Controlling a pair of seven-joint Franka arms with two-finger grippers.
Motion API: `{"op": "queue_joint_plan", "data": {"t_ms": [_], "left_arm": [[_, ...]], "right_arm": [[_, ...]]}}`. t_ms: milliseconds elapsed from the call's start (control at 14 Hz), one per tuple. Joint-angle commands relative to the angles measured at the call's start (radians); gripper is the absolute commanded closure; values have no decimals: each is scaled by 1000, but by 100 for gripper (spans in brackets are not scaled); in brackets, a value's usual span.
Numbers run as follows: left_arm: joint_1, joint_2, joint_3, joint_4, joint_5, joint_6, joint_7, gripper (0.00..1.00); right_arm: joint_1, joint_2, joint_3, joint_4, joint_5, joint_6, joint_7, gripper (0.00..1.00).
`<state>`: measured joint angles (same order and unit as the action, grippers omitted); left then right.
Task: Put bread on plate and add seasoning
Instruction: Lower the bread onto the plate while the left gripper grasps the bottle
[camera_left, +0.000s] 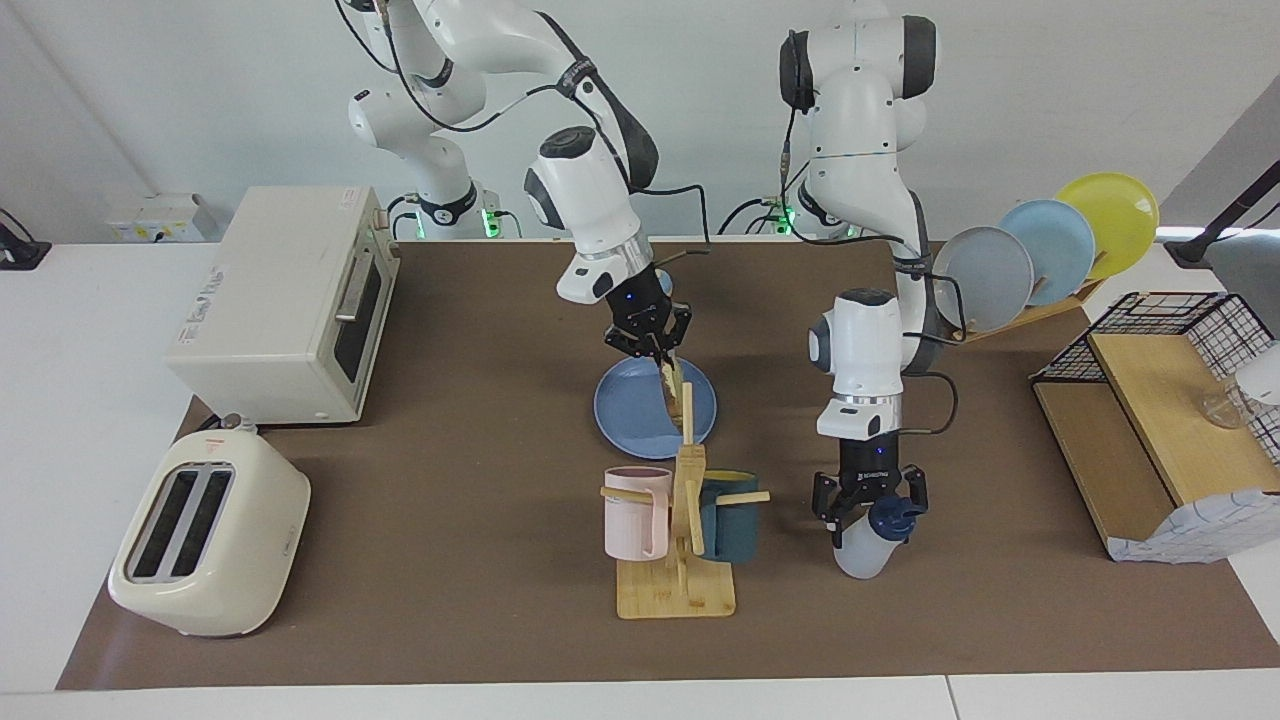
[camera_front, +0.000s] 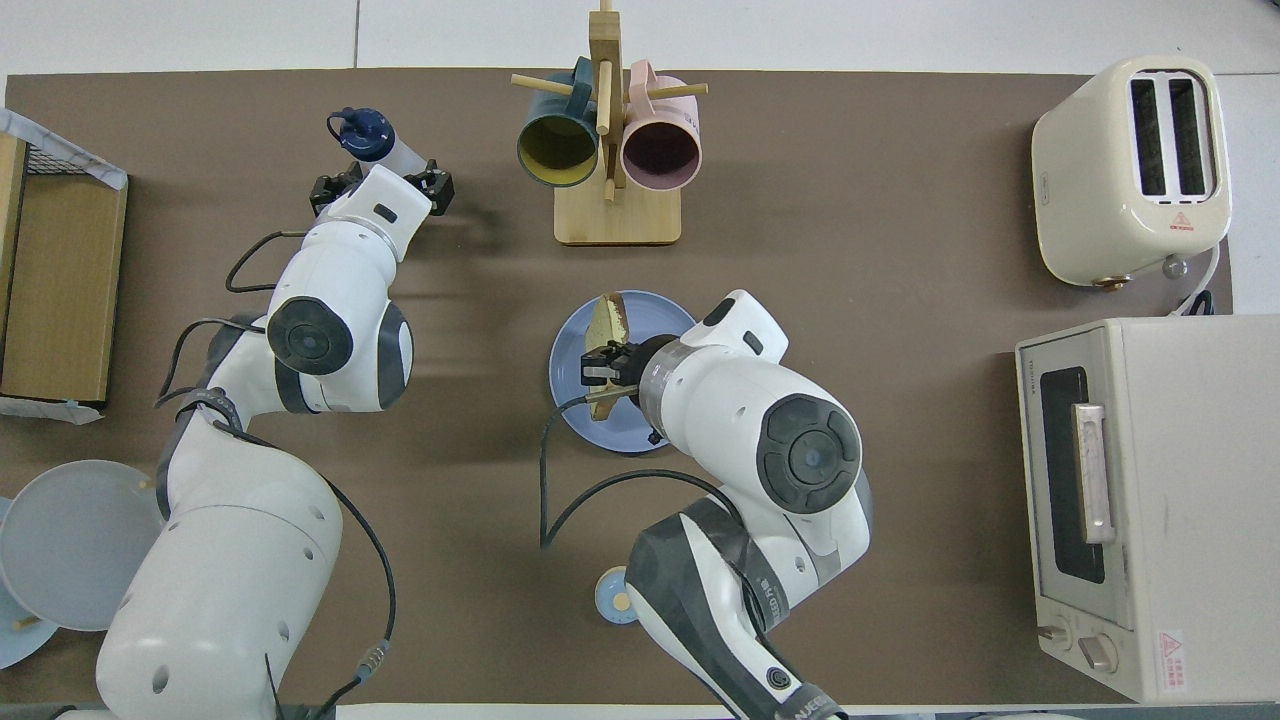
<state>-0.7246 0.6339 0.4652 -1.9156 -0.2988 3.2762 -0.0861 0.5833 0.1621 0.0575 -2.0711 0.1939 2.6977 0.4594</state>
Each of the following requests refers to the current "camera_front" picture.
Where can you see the wooden mug tree stand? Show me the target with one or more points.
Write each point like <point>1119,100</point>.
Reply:
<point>618,225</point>

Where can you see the toasted bread slice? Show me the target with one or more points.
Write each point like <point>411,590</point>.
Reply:
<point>607,320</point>

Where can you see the brown table mat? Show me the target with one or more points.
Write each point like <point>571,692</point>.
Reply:
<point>900,150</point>

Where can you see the blue dome shaker wooden knob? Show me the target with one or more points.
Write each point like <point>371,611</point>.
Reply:
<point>608,592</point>

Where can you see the wooden two-tier shelf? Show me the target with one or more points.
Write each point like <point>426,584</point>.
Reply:
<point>60,230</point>

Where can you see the cream two-slot toaster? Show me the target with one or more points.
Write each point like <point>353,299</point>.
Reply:
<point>1085,190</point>

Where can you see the white toaster oven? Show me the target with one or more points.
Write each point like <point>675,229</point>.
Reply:
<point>1190,520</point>

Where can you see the dark teal mug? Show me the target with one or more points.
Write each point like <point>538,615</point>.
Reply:
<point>557,150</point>

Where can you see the pink ribbed mug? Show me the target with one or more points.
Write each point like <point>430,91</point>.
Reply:
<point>660,155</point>

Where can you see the translucent squeeze bottle blue cap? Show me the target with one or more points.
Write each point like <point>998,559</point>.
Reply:
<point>365,133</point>

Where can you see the white paper scrap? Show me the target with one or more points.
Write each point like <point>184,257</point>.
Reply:
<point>50,410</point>

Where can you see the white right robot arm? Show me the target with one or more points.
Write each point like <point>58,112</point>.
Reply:
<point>800,450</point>

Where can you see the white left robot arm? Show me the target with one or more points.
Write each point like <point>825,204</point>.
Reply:
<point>230,580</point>

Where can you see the grey round plate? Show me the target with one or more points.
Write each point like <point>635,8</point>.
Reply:
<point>60,545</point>

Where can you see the white grid patterned cloth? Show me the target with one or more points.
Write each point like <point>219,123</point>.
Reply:
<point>70,160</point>

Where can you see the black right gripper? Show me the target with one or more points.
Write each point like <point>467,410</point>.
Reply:
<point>630,368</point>

